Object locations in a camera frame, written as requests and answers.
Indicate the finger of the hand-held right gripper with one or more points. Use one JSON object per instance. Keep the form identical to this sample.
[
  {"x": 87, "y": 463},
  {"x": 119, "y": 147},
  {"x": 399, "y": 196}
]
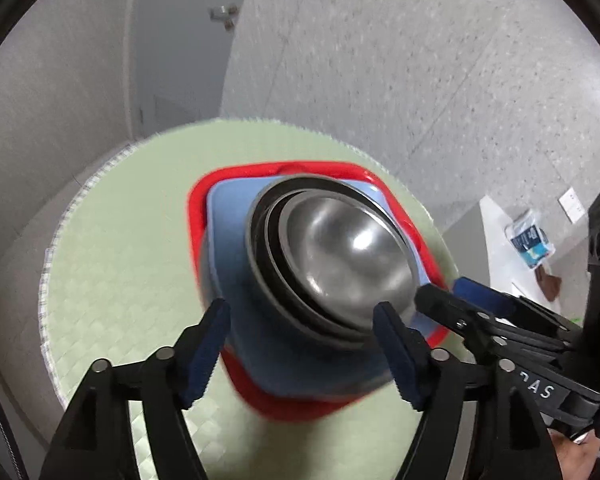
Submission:
[
  {"x": 440, "y": 305},
  {"x": 482, "y": 296}
]

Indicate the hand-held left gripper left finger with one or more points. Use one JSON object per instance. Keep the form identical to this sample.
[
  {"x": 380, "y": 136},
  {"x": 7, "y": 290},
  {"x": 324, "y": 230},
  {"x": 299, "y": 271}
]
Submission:
[{"x": 206, "y": 355}]

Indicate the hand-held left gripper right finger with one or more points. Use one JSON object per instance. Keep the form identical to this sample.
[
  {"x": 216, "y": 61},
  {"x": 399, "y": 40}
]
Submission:
[{"x": 401, "y": 357}]

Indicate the small steel bowl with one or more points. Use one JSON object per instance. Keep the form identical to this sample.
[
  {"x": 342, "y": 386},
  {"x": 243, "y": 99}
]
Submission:
[
  {"x": 266, "y": 252},
  {"x": 279, "y": 245},
  {"x": 340, "y": 250}
]

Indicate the blue plastic tray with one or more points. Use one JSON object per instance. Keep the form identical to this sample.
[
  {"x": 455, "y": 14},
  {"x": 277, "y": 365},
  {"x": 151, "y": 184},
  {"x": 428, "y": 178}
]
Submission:
[{"x": 230, "y": 240}]

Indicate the stack of steel bowls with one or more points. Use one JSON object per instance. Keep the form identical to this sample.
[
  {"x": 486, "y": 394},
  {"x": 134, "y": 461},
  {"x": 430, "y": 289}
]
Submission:
[{"x": 251, "y": 240}]

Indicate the red plastic basin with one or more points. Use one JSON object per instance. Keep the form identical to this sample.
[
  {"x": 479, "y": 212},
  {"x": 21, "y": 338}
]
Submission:
[{"x": 198, "y": 220}]

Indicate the person's right hand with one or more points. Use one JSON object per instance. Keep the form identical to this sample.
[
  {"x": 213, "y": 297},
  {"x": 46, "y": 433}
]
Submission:
[{"x": 575, "y": 460}]

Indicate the white sink counter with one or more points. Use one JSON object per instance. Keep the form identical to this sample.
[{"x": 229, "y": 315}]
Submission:
[{"x": 492, "y": 240}]

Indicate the brown cloth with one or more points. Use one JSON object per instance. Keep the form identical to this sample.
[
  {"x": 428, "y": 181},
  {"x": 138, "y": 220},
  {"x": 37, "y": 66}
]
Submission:
[{"x": 550, "y": 284}]

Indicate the blue white tissue pack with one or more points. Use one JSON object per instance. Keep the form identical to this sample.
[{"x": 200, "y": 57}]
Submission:
[{"x": 530, "y": 240}]

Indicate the green woven table mat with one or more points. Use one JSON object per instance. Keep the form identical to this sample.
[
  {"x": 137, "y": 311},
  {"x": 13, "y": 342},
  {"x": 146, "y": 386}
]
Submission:
[{"x": 130, "y": 240}]

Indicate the grey door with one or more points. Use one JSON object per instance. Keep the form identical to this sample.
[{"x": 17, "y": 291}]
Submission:
[{"x": 180, "y": 50}]

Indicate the white wall socket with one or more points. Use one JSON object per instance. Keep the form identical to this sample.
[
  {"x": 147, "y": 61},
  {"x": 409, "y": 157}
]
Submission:
[{"x": 573, "y": 205}]

